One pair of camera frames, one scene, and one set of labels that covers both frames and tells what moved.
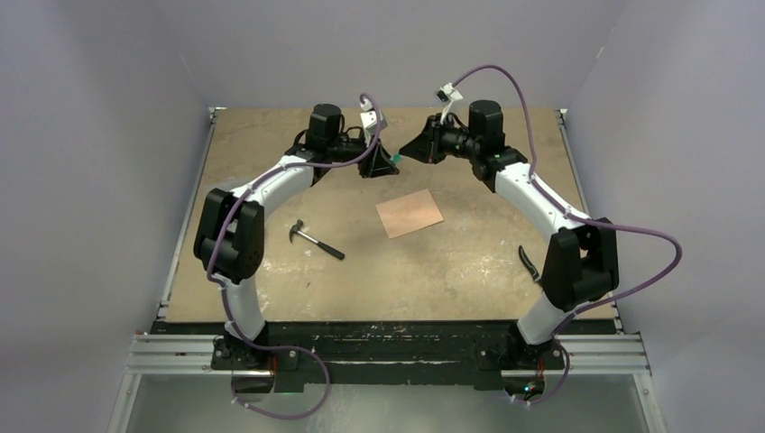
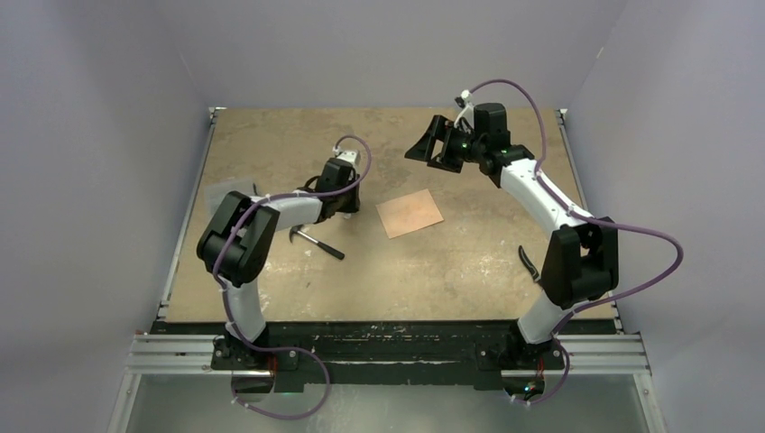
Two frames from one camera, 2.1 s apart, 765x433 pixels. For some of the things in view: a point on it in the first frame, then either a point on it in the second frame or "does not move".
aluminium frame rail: (572, 354) does not move
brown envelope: (409, 213) does not move
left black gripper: (378, 162) → (353, 206)
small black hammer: (323, 246) does not move
